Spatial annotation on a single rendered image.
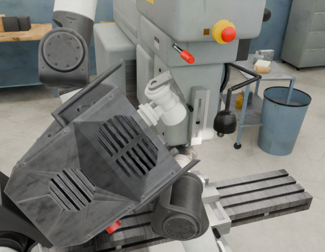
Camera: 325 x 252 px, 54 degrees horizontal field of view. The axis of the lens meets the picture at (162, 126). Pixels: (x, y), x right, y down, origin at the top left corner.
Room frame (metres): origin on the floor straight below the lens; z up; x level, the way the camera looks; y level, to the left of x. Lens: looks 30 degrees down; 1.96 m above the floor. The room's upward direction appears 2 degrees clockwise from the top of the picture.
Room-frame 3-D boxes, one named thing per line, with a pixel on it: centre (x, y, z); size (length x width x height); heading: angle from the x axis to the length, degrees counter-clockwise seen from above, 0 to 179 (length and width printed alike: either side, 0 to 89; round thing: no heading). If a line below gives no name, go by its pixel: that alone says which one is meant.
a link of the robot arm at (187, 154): (0.99, -0.07, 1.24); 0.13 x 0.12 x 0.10; 83
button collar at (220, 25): (0.86, -0.15, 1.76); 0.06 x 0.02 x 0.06; 108
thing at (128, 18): (1.56, 0.07, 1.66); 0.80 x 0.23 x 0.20; 18
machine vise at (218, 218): (1.08, -0.17, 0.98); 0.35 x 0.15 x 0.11; 18
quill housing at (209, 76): (1.09, -0.08, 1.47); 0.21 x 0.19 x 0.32; 108
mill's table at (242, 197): (1.09, -0.11, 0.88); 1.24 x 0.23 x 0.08; 108
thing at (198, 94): (0.98, -0.12, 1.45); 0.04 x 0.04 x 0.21; 18
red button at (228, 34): (0.84, -0.16, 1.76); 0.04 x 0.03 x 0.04; 108
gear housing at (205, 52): (1.12, -0.07, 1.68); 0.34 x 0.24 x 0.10; 18
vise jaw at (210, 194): (1.05, -0.18, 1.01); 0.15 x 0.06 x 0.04; 108
